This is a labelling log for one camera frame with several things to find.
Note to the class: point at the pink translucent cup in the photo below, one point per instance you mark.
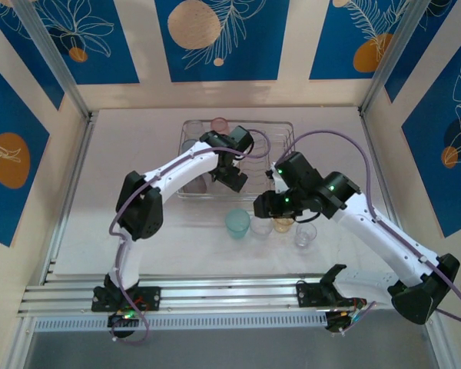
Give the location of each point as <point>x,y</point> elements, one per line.
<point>219,125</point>

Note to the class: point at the tall clear cup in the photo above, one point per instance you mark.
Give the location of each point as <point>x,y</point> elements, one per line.
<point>194,128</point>

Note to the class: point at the orange translucent cup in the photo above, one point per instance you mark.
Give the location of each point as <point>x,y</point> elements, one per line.
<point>283,227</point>

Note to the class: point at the small clear faceted cup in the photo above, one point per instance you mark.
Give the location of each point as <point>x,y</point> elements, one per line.
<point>306,232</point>

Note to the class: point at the teal translucent cup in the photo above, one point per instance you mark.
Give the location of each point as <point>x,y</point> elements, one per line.
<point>237,225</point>

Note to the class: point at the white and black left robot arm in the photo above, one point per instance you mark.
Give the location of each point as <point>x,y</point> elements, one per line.
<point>184,169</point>

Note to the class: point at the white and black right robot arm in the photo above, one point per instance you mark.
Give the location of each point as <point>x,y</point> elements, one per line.
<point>380,234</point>

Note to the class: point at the blue tinted cup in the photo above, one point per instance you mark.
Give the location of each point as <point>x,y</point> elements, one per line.
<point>188,146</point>

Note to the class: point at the small electronics board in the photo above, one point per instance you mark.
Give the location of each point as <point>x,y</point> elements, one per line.
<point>119,321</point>
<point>338,321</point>

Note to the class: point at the blue floral wall panel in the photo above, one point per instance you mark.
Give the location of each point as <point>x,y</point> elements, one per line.
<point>30,57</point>
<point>330,38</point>
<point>416,46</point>
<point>19,127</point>
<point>253,46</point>
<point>111,46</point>
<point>426,173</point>

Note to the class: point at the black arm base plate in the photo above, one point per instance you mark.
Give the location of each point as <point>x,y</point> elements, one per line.
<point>301,298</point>
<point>153,303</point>

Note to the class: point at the aluminium frame post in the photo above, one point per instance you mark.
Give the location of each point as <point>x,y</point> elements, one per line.
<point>392,57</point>
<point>55,57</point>

